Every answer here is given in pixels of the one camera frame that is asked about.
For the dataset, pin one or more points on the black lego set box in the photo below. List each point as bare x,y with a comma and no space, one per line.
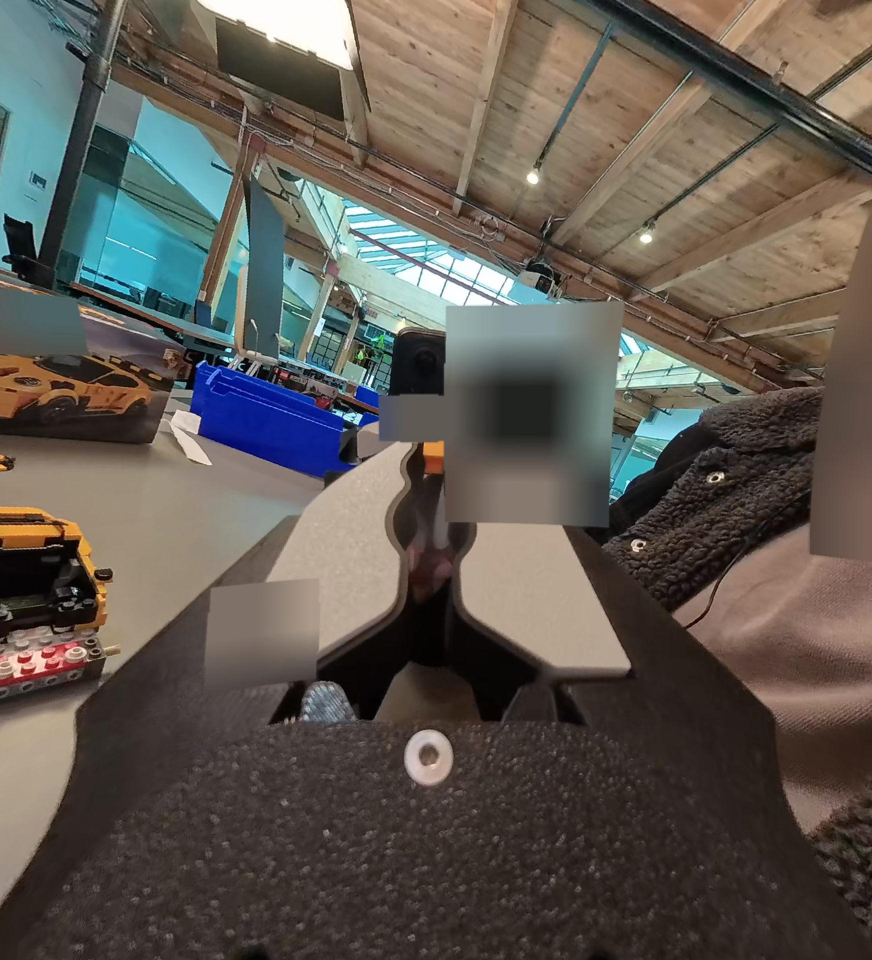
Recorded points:
68,390

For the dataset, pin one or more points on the dark grey fleece jacket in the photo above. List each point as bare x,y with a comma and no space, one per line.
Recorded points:
713,487

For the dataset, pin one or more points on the grey divider panel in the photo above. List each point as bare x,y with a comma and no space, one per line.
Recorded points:
263,285

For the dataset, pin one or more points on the person's right hand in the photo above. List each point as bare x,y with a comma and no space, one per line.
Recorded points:
427,581

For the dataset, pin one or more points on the blue plastic bin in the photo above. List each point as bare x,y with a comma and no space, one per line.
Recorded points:
263,427
367,395

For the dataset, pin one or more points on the beige sweatshirt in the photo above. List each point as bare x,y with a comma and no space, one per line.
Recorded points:
818,675

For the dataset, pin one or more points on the ceiling light panel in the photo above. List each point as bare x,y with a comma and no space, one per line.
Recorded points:
278,37

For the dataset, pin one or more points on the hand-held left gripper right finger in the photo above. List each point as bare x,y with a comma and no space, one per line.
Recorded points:
548,600

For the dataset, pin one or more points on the ceiling-mounted device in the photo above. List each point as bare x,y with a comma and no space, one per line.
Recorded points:
544,276

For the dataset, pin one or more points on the orange lego car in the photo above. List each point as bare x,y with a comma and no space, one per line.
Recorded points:
23,540

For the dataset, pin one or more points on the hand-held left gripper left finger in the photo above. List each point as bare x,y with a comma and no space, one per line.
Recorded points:
346,525

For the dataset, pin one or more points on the white paper scrap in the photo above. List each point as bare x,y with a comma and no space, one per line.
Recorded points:
188,439

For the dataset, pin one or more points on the small orange lego brick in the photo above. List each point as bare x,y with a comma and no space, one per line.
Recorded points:
432,457

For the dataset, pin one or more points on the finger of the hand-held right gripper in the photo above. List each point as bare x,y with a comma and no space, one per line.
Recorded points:
367,444

